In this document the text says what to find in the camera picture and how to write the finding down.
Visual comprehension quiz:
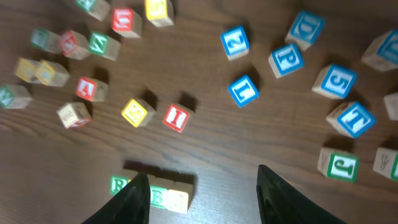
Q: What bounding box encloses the red V block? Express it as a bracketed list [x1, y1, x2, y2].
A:
[75, 77, 109, 102]

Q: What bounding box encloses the yellow C block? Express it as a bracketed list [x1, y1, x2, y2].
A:
[35, 60, 70, 87]

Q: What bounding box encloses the green 4 block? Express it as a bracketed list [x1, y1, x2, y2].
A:
[373, 147, 397, 180]

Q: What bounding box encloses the blue D block right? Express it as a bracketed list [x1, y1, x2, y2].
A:
[361, 29, 397, 72]

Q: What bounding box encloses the yellow A block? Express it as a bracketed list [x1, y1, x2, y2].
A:
[14, 58, 42, 84]

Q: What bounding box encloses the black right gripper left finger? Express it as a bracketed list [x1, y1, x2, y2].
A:
[82, 173, 150, 224]

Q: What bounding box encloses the green 7 block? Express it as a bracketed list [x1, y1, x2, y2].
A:
[30, 28, 62, 54]

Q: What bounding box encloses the blue 2 block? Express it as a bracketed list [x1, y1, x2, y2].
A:
[220, 26, 250, 61]

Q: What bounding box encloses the yellow block lower centre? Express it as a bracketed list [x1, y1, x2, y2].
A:
[121, 98, 155, 128]

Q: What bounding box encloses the green J block top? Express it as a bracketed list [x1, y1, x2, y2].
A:
[75, 0, 111, 21]

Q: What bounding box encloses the red I block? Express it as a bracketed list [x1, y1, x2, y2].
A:
[163, 104, 195, 133]

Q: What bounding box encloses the blue d block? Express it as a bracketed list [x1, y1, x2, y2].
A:
[361, 29, 397, 72]
[285, 11, 325, 51]

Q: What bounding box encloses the blue 5 block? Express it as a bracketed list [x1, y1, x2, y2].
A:
[312, 64, 358, 99]

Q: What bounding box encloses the blue P block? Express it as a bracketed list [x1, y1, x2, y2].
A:
[268, 43, 305, 78]

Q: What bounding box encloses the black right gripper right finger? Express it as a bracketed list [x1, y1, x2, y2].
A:
[256, 165, 345, 224]

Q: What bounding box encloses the red sided tan block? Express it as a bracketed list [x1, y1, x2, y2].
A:
[57, 102, 92, 129]

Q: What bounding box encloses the blue L block centre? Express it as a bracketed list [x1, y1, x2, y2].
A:
[228, 75, 259, 108]

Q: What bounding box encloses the blue T block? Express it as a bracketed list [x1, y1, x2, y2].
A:
[326, 101, 377, 138]

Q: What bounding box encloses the yellow block top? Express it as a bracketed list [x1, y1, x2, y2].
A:
[145, 0, 174, 27]

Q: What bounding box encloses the red U block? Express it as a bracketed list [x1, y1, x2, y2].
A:
[112, 8, 143, 39]

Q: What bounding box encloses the green Z block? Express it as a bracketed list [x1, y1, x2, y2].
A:
[88, 32, 121, 61]

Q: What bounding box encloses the blue D block upper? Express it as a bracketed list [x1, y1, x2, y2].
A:
[285, 11, 325, 51]

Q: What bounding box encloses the green B block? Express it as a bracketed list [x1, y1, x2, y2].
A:
[150, 177, 174, 209]

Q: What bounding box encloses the green j block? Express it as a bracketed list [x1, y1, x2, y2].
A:
[317, 147, 360, 183]
[75, 0, 111, 21]

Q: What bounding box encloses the red E block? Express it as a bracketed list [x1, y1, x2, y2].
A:
[58, 30, 90, 60]

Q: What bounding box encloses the green R block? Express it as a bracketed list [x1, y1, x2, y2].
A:
[109, 169, 138, 195]

